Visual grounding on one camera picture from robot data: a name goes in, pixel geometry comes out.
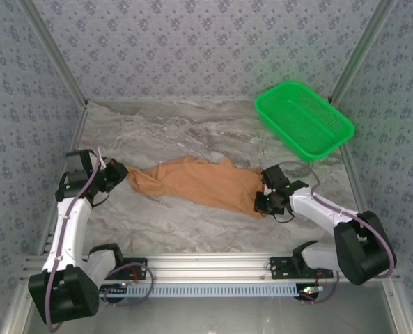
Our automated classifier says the tan brown t-shirt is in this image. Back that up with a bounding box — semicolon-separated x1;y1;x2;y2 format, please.
127;156;268;219

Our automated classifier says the green plastic basket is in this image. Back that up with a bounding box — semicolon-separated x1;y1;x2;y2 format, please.
254;80;355;164

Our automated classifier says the aluminium mounting beam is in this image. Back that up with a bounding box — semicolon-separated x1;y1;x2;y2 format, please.
21;253;400;281

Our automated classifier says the small black controller board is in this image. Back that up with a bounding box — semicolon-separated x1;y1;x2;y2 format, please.
100;283;129;297
295;283;324;301

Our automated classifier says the aluminium table side rail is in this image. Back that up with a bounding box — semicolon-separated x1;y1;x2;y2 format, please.
329;99;367;215
35;102;91;257

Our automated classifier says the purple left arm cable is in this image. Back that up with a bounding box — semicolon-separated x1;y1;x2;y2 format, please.
45;148;155;333

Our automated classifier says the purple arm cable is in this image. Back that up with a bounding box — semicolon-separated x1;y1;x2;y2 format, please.
45;148;155;333
277;160;398;305

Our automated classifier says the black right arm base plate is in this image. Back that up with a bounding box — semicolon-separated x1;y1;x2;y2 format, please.
269;256;334;280

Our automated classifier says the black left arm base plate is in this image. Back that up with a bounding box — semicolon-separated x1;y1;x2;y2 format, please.
114;257;148;280

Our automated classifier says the aluminium frame post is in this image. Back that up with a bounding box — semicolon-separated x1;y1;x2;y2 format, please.
327;0;400;105
20;0;88;107

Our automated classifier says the slotted grey cable duct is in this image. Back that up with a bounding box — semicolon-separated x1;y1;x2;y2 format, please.
98;282;299;299

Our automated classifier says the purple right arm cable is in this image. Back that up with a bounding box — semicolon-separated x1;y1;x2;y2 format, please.
277;160;398;305

